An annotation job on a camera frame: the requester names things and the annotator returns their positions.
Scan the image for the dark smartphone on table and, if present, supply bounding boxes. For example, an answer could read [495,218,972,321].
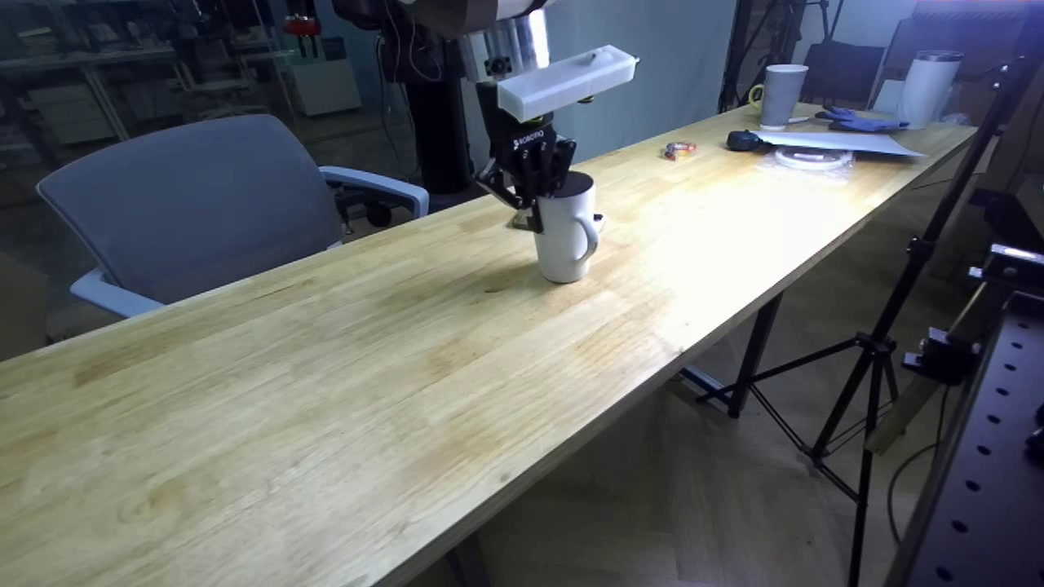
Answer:
[505,213,542,230]

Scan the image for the black camera tripod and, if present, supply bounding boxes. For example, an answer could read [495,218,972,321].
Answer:
[707,22,1040,587]

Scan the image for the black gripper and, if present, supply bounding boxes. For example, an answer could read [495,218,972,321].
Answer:
[475,84,578,213]

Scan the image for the white paper towel roll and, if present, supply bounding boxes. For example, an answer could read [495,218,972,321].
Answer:
[898,56,960,130]

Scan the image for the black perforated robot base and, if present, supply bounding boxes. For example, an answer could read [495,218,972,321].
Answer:
[885,244,1044,587]

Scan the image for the grey cylindrical speaker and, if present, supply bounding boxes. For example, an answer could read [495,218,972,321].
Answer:
[746,63,810,130]

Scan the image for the round white pad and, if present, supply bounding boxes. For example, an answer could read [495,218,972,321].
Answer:
[774,151,855,173]

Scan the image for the grey office chair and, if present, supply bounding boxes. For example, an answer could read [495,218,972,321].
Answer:
[36,114,430,317]

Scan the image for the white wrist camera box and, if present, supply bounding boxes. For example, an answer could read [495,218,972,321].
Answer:
[495,46,641,119]

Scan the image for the silver laptop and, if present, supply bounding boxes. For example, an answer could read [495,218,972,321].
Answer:
[754,130,922,159]

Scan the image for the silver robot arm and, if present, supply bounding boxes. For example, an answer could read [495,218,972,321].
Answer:
[402,0,575,213]

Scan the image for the black computer mouse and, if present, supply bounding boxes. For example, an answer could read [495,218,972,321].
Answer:
[723,130,763,152]

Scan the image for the white ceramic mug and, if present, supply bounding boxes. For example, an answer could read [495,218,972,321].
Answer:
[536,173,601,285]

